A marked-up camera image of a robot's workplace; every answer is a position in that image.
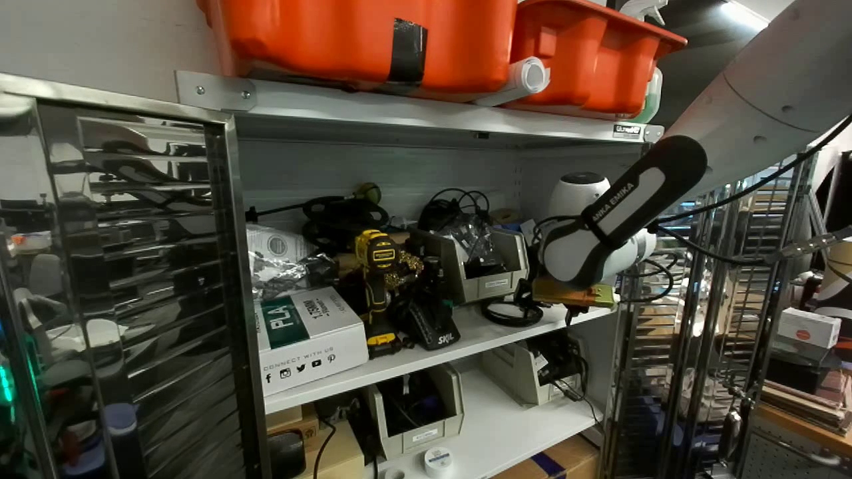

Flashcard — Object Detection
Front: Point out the grey bin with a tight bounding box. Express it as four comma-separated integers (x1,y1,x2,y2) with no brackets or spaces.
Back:
480,333,585,406
368,365,467,460

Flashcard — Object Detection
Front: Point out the white plastic tube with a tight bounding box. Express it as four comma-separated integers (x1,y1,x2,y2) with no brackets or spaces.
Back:
477,56,552,105

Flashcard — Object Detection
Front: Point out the chrome wire rack right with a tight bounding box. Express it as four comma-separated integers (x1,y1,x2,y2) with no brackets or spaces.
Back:
604,166,809,479

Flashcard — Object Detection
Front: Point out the yellow black cordless drill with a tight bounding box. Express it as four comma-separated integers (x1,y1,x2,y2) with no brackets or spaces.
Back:
351,228,424,358

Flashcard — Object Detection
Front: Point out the grey bin lower right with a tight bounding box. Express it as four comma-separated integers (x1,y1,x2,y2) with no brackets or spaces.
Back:
480,333,585,406

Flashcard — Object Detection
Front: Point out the grey bin lower left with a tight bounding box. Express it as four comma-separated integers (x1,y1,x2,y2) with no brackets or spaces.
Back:
368,365,467,460

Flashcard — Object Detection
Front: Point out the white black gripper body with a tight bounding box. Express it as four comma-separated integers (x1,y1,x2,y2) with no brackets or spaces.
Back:
538,136,709,287

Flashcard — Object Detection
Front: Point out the brown cardboard box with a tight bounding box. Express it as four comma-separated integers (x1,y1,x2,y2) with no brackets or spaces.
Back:
494,435,598,479

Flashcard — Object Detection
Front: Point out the white plastic bag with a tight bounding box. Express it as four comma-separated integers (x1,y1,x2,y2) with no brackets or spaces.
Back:
248,224,308,289

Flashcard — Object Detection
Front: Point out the chrome wire rack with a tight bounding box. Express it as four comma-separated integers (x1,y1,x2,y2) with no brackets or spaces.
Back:
0,73,268,479
604,166,809,479

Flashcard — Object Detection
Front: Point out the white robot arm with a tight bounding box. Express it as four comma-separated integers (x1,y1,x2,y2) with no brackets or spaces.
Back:
538,0,852,287

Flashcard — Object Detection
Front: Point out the black battery charger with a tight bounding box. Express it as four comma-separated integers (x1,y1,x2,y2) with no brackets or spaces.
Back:
399,287,460,350

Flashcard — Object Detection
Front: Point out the chrome wire rack left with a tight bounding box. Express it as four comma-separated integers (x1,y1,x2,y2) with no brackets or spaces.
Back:
0,73,268,479

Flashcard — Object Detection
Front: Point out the grey storage bin upper shelf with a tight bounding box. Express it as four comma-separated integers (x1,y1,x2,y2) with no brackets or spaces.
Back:
427,230,529,302

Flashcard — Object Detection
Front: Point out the large orange plastic tote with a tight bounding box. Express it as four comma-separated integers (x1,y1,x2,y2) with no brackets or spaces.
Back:
198,0,517,96

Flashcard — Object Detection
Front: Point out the white FLX cardboard box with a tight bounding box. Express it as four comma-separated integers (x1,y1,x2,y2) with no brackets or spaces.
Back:
255,287,369,395

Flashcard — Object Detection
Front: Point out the black cable bundle rear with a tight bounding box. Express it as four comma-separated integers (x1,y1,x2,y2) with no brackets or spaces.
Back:
244,180,393,254

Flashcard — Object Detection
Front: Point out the small orange plastic tote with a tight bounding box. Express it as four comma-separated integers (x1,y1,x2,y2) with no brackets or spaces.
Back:
510,0,686,115

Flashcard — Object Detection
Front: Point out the grey metal shelving unit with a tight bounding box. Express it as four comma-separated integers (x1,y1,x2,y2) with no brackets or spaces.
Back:
175,71,664,479

